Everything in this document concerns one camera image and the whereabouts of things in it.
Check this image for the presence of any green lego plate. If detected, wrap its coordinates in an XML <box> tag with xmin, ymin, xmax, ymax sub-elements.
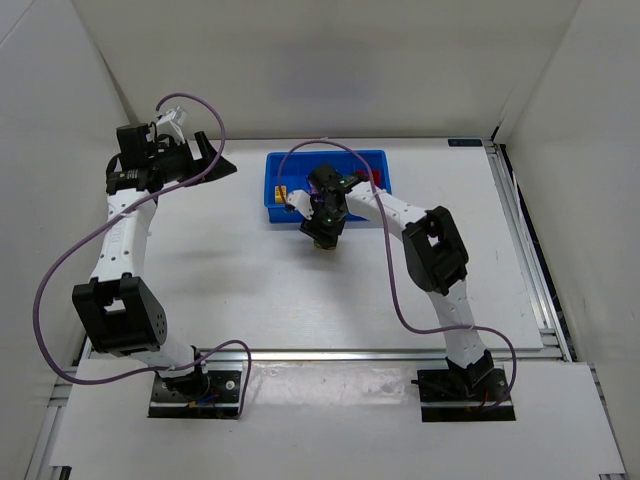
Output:
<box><xmin>313</xmin><ymin>240</ymin><xmax>337</xmax><ymax>251</ymax></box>

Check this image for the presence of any yellow lego brick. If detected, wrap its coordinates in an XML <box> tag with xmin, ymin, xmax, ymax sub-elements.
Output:
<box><xmin>274</xmin><ymin>185</ymin><xmax>287</xmax><ymax>205</ymax></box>

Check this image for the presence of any red oval lego brick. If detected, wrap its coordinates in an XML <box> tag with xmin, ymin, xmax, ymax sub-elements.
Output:
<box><xmin>357</xmin><ymin>170</ymin><xmax>381</xmax><ymax>187</ymax></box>

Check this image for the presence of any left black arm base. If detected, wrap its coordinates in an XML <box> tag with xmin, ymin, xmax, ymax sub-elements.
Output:
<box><xmin>147</xmin><ymin>366</ymin><xmax>244</xmax><ymax>420</ymax></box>

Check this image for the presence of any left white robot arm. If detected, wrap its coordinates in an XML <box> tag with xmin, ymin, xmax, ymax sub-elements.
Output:
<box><xmin>72</xmin><ymin>124</ymin><xmax>237</xmax><ymax>399</ymax></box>

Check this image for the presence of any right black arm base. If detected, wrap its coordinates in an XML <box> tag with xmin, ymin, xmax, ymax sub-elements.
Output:
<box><xmin>411</xmin><ymin>368</ymin><xmax>516</xmax><ymax>423</ymax></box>

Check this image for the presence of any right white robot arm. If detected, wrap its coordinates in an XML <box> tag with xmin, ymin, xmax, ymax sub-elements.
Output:
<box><xmin>286</xmin><ymin>163</ymin><xmax>494</xmax><ymax>391</ymax></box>

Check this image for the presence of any blue divided plastic bin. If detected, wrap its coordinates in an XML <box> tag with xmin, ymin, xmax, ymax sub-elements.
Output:
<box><xmin>264</xmin><ymin>150</ymin><xmax>366</xmax><ymax>224</ymax></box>

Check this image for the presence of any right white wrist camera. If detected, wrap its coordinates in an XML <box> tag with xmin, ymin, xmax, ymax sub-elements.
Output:
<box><xmin>285</xmin><ymin>190</ymin><xmax>314</xmax><ymax>220</ymax></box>

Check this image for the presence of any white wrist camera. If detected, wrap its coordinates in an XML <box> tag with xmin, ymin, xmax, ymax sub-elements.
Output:
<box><xmin>285</xmin><ymin>190</ymin><xmax>314</xmax><ymax>220</ymax></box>
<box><xmin>155</xmin><ymin>106</ymin><xmax>188</xmax><ymax>144</ymax></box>

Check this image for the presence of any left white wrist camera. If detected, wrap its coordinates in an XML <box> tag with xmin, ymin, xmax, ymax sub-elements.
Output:
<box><xmin>155</xmin><ymin>106</ymin><xmax>188</xmax><ymax>144</ymax></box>

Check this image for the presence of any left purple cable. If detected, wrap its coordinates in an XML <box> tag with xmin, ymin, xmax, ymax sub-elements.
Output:
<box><xmin>32</xmin><ymin>92</ymin><xmax>252</xmax><ymax>420</ymax></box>

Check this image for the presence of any aluminium front rail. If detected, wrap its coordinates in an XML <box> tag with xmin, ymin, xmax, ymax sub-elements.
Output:
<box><xmin>189</xmin><ymin>347</ymin><xmax>576</xmax><ymax>362</ymax></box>

